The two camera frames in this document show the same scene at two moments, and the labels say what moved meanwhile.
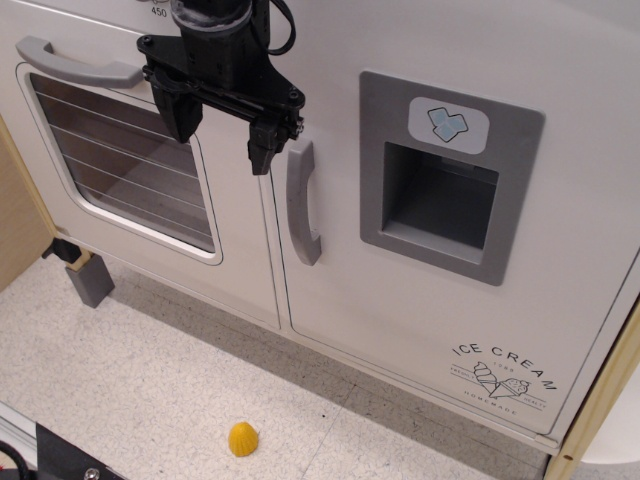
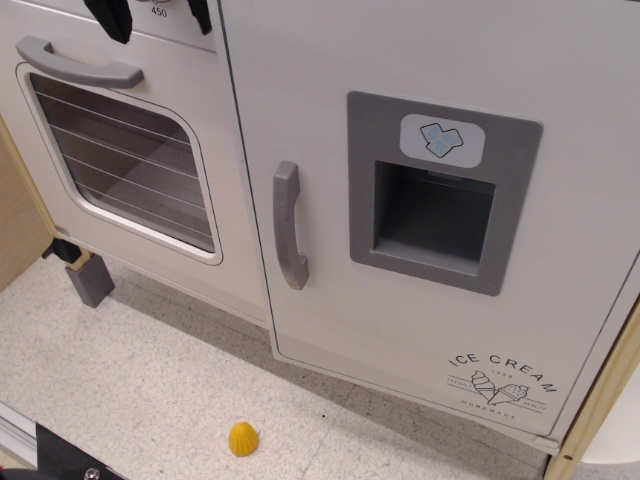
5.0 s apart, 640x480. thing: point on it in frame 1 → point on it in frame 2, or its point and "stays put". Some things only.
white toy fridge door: [462, 204] stays put
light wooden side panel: [27, 228] stays put
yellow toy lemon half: [243, 439] stays put
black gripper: [221, 60] → [115, 18]
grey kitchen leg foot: [92, 282] stays put
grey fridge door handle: [299, 167] → [286, 182]
